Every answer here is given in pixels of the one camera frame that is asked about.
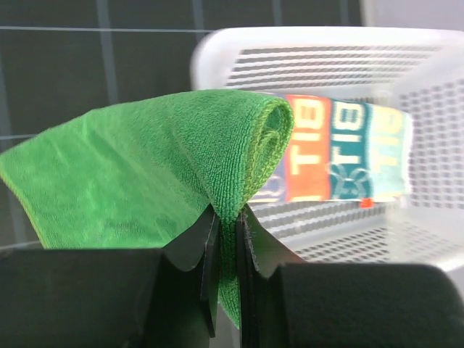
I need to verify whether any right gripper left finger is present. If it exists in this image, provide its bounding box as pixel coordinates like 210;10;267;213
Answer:
162;205;220;338

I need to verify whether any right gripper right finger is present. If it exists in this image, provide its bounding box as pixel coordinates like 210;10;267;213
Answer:
236;206;304;348

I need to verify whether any green towel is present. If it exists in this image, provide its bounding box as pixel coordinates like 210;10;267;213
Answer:
1;89;294;323

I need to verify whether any rabbit print towel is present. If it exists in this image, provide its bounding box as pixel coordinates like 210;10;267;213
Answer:
250;94;413;208

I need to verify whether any black grid mat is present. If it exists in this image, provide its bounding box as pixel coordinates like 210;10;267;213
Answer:
1;0;364;150

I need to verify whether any white perforated plastic basket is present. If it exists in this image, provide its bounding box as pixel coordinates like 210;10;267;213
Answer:
191;27;463;272

